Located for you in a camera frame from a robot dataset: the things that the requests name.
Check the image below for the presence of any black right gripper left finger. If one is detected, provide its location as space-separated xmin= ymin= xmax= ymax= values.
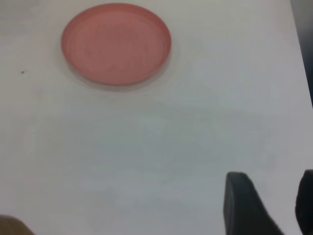
xmin=223 ymin=171 xmax=286 ymax=235

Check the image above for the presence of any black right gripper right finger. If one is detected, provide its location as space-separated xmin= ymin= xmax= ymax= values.
xmin=294 ymin=169 xmax=313 ymax=235

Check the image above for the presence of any pink round plate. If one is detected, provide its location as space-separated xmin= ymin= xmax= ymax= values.
xmin=61 ymin=2 xmax=172 ymax=87

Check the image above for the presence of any tan blurry rounded object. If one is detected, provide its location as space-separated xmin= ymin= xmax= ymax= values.
xmin=0 ymin=214 xmax=35 ymax=235

